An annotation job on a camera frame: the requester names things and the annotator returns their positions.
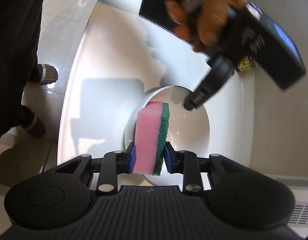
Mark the silver vent grille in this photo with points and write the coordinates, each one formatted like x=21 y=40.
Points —
x=302 y=215

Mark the black glass gas cooktop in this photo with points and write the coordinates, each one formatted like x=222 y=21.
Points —
x=154 y=7

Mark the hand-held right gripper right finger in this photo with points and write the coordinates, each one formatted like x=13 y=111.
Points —
x=168 y=160

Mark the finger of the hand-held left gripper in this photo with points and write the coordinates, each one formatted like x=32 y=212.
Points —
x=204 y=92

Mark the yellow label jar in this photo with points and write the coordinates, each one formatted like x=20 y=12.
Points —
x=245 y=65

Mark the grey slipper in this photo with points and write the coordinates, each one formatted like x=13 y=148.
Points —
x=46 y=73
x=36 y=127

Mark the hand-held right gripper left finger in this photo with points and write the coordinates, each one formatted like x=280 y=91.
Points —
x=132 y=158

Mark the person's black trousers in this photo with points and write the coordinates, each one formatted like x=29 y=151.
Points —
x=14 y=42

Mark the pink and green sponge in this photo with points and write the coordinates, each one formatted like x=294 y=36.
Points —
x=147 y=135

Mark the white bowl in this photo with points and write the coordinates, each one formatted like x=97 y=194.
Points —
x=191 y=135

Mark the person's left hand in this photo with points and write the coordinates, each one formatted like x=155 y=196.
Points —
x=214 y=17

